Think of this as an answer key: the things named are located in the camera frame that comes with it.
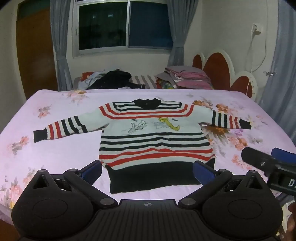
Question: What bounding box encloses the striped cartoon print sweater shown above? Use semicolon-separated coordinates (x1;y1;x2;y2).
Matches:
33;98;252;194

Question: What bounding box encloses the grey window curtain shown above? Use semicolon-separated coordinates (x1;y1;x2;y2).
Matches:
166;0;185;67
50;0;73;91

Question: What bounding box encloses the red and white headboard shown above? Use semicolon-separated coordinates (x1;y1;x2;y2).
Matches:
192;49;258;100

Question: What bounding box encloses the pink floral bed sheet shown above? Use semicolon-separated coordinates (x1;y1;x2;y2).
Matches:
0;89;296;223

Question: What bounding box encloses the white cable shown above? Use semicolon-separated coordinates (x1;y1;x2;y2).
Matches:
244;32;266;98

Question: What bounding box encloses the grey striped mattress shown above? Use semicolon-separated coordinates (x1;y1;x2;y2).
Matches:
129;75;160;90

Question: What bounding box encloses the black clothes pile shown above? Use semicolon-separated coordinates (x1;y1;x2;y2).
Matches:
97;69;146;90

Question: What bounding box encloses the stack of folded pink blankets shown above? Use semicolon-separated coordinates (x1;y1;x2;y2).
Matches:
156;65;214;90

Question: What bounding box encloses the brown wooden door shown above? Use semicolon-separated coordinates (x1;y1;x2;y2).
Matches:
16;2;58;100

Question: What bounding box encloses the person's right hand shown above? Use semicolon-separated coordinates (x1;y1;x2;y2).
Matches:
283;202;296;241

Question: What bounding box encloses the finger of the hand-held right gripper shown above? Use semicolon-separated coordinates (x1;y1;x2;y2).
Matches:
241;146;279;178
271;147;296;164

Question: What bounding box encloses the light coloured clothes pile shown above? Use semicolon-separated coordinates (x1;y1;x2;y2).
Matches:
78;71;104;90

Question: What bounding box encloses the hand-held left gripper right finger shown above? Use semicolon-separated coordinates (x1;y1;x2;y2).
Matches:
178;160;265;208

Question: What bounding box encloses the blue grey curtain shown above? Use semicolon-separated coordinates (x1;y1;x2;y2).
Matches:
259;0;296;149

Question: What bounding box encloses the sliding glass window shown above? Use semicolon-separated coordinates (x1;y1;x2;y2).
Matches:
73;0;176;57

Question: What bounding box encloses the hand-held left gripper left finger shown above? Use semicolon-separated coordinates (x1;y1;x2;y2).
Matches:
31;160;118;209

